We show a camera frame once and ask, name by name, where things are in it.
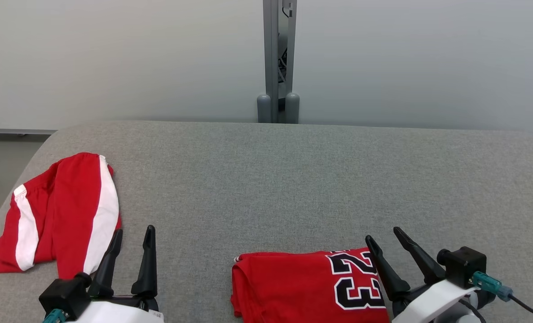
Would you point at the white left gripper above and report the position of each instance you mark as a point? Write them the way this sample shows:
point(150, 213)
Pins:
point(118, 314)

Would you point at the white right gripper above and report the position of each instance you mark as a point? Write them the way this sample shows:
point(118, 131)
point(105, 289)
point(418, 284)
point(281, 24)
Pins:
point(428, 303)

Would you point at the red white basketball jersey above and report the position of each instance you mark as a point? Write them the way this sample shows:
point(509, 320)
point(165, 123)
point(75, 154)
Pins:
point(284, 287)

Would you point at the red shorts with white stripes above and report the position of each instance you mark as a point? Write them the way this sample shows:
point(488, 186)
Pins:
point(68, 206)

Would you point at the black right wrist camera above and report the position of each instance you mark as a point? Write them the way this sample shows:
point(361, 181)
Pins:
point(466, 267)

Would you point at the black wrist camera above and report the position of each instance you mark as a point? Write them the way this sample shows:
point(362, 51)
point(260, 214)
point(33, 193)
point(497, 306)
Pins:
point(64, 294)
point(466, 267)

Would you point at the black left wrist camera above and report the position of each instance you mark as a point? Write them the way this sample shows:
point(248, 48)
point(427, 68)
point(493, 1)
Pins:
point(64, 294)

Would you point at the teal right camera connector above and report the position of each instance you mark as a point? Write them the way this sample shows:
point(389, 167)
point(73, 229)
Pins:
point(488, 283)

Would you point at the teal camera connector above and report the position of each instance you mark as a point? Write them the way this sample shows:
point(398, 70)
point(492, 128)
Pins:
point(55, 317)
point(488, 283)

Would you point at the teal left camera connector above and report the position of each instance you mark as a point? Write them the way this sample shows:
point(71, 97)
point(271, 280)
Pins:
point(55, 317)

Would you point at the grey wall baseboard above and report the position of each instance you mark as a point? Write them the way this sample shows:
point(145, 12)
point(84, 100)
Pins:
point(15, 132)

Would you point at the grey cylindrical post foot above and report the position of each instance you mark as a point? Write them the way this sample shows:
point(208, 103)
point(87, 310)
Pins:
point(264, 110)
point(292, 110)

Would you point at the grey metal partition post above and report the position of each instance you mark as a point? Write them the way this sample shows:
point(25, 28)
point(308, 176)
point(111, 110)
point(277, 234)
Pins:
point(270, 45)

